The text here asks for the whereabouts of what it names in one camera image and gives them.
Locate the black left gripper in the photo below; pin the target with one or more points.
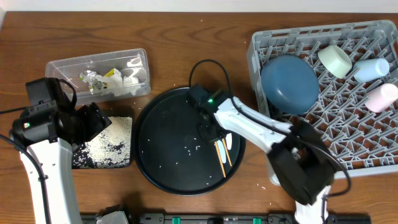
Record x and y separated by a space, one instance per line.
99 121

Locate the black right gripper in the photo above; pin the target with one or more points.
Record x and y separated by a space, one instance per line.
206 136

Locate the wooden chopstick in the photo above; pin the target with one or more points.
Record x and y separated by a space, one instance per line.
226 151
219 158

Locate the white plastic knife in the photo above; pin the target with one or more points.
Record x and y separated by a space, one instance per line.
228 140

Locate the white rice pile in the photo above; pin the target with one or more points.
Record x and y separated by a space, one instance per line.
109 143

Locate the clear plastic wrapper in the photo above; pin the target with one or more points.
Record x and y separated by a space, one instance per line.
90 77

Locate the white tissue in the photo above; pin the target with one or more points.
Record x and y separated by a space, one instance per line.
131 84
113 84

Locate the dark blue bowl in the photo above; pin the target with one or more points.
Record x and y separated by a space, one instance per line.
290 84

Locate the mint green bowl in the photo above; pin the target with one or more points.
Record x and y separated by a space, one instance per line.
335 60

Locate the light blue cup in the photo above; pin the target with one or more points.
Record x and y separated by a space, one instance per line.
371 69

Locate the pink cup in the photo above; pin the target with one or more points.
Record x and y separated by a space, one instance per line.
381 97

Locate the light blue spoon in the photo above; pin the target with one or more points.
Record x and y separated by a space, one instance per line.
222 151

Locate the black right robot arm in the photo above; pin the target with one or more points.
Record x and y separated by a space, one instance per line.
302 163

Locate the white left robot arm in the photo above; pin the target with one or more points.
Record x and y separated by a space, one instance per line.
47 134

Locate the clear plastic waste bin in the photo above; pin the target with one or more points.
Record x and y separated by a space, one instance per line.
128 62

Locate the grey dishwasher rack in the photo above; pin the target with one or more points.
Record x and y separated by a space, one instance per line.
363 141

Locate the round black tray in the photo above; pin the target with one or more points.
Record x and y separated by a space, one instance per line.
170 152

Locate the black rail with green clips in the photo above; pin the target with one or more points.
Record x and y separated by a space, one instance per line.
160 218

